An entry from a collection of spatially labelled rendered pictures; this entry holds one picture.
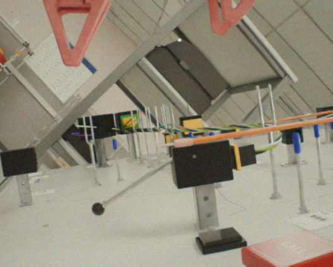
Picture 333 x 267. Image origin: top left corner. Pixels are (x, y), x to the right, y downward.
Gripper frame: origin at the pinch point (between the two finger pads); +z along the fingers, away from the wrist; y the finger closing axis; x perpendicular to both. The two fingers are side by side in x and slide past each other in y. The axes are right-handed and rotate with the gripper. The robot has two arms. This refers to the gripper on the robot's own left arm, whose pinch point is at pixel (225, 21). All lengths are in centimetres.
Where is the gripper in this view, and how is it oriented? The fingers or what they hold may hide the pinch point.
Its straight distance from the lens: 43.7
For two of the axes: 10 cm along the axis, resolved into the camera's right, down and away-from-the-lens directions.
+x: -9.5, -2.9, -1.0
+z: -2.9, 9.6, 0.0
